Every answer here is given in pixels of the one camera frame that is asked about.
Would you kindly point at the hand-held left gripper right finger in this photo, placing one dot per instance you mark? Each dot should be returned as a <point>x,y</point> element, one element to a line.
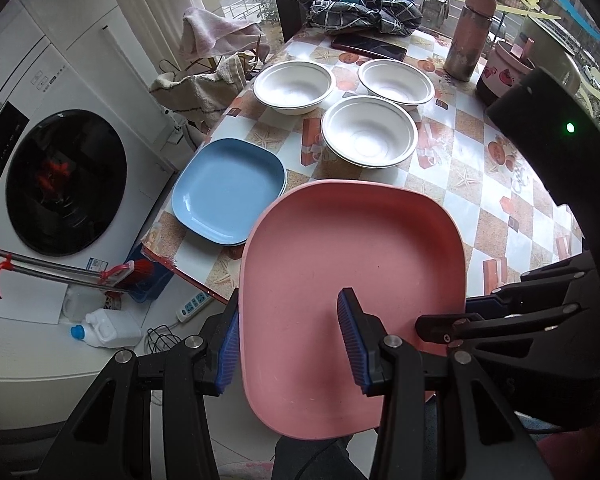
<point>351,342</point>

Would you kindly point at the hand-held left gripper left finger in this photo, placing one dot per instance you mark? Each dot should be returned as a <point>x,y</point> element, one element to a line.
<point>228,355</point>

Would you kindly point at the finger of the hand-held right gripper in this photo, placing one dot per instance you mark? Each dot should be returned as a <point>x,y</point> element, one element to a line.
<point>530,292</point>
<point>480,327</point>

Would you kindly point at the pink square plate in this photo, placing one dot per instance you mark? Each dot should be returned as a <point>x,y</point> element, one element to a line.
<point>350,245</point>

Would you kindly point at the white bowl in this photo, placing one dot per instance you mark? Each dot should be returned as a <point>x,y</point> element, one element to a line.
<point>367,130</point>
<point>395,80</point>
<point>292,85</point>

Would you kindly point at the white power strip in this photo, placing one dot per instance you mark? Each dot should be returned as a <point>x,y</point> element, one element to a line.
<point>195,305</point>

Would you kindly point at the pink printed pot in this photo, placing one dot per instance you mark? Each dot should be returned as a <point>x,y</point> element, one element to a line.
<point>500,77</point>

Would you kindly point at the beige electric cooker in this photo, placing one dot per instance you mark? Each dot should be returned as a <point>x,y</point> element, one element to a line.
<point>550,35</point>

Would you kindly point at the checkered printed tablecloth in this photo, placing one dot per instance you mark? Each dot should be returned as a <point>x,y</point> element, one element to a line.
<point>480,195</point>

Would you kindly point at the blue dustpan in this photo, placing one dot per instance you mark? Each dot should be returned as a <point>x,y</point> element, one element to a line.
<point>152,290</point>

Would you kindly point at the person's dark trousers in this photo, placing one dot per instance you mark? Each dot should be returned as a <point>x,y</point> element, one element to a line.
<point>325,460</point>

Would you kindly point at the white jug with blue cap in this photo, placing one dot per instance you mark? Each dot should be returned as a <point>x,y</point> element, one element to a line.
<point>110,329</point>

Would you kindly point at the pink metal thermos bottle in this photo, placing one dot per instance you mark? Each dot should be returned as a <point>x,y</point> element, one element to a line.
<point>467,35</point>

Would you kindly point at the translucent plastic jug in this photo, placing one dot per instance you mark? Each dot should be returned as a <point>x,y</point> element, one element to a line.
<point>80,302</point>

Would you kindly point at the blue square plate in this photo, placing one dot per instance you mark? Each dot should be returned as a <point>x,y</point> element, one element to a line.
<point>225,190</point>

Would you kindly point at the black smartphone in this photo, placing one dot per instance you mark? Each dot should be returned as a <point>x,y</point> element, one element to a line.
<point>370,46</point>

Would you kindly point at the white washing machine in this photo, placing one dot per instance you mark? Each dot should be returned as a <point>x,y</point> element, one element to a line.
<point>65,180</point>

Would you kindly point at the dark checkered cloth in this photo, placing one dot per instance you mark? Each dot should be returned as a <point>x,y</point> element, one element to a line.
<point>330,15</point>

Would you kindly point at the beige towel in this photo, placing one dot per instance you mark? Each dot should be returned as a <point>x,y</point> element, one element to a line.
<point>195,92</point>

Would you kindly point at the pink towel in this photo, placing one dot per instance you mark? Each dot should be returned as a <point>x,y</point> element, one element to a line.
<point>205,30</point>

